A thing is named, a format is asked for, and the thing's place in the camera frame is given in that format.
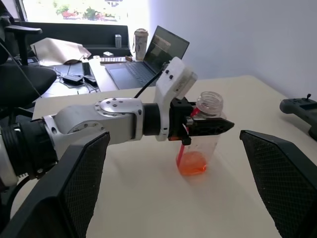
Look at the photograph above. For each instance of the black power adapter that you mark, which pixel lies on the black power adapter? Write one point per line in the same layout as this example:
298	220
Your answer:
73	79

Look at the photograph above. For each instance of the small grey can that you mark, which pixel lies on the small grey can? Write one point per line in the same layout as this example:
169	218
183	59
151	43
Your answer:
118	41

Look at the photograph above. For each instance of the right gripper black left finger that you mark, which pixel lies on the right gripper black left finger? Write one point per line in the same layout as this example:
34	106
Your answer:
62	193

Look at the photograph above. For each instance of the small white box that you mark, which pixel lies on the small white box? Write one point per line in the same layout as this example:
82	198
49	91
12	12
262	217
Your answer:
108	53

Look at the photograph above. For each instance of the dark grey laptop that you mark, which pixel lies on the dark grey laptop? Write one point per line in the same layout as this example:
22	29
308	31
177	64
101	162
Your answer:
163	52

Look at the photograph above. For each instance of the clear bottle with orange drink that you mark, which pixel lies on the clear bottle with orange drink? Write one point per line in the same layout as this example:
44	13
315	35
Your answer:
193	166

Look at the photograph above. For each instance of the black desk partition panel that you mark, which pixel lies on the black desk partition panel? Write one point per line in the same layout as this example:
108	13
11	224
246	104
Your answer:
99	34

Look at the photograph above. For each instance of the grey handheld game controller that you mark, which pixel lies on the grey handheld game controller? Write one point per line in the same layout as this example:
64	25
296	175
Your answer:
299	109

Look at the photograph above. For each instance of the beige patterned tumbler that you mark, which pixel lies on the beige patterned tumbler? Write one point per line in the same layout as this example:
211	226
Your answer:
141	44

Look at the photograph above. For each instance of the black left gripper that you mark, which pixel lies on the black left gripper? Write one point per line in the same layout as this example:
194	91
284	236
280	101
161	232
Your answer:
177	119

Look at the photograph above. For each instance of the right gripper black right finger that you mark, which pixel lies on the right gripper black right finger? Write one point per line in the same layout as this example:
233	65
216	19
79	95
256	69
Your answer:
284	178

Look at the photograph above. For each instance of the black office chair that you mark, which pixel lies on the black office chair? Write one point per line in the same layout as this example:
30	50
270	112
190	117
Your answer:
24	81

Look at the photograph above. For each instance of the black slim keyboard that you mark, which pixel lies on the black slim keyboard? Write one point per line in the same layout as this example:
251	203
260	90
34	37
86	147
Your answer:
86	69

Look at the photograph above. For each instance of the flat blister pack strip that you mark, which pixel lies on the flat blister pack strip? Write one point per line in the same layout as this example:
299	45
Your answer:
112	60

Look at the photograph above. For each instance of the brown paper sheet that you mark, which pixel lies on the brown paper sheet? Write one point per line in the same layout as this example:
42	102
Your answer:
59	50

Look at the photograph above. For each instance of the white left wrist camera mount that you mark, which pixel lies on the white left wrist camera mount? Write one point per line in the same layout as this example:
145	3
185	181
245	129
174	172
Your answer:
171	99

